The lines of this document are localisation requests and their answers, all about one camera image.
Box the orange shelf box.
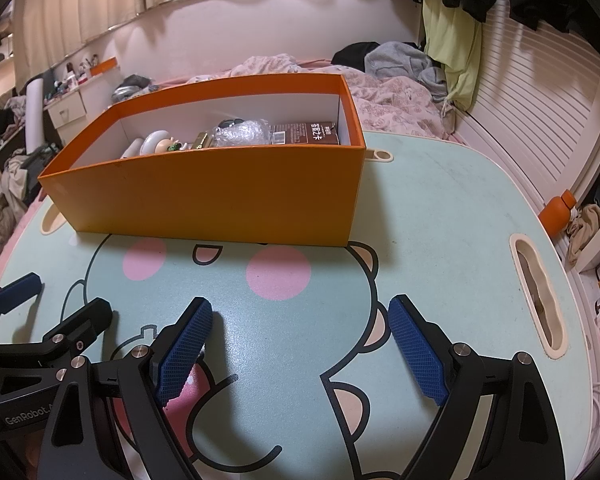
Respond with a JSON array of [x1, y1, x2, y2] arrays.
[[89, 57, 118, 77]]

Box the white paper roll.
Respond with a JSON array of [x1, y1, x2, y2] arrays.
[[24, 76, 48, 153]]

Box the pink floral quilt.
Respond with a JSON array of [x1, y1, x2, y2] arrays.
[[185, 52, 461, 141]]

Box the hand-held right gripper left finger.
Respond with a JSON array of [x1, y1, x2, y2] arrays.
[[37, 296, 214, 480]]

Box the pile of clothes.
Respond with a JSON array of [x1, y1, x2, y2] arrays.
[[0, 95, 46, 261]]

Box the grey hoodie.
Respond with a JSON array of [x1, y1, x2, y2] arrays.
[[364, 41, 448, 101]]

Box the white nightstand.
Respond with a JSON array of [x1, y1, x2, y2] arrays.
[[42, 92, 88, 133]]

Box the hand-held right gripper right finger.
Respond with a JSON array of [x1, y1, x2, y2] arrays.
[[387, 295, 566, 480]]

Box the white louvered doors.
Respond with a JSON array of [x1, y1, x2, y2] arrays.
[[472, 0, 600, 201]]

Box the white figurine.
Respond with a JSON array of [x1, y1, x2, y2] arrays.
[[140, 130, 193, 155]]

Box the yellow-green hanging garment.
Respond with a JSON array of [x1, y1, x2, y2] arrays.
[[420, 0, 483, 111]]

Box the pink padded headboard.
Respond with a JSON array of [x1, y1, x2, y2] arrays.
[[45, 0, 426, 91]]

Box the orange cardboard box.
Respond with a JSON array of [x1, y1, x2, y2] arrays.
[[37, 72, 368, 248]]

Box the orange bottle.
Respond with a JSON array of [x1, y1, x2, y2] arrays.
[[538, 189, 578, 237]]

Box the clear bubble wrap bundle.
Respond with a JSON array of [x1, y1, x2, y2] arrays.
[[212, 119, 273, 148]]

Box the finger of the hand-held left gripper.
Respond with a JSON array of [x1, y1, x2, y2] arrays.
[[40, 297, 113, 361], [0, 272, 43, 331]]

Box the beige cloth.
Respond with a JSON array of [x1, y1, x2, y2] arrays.
[[565, 204, 600, 268]]

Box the black cloth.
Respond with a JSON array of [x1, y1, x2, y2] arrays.
[[332, 42, 396, 73]]

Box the brown carton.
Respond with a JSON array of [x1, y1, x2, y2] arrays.
[[270, 120, 341, 146]]

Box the grey striped cloth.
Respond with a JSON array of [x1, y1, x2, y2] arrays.
[[111, 74, 153, 103]]

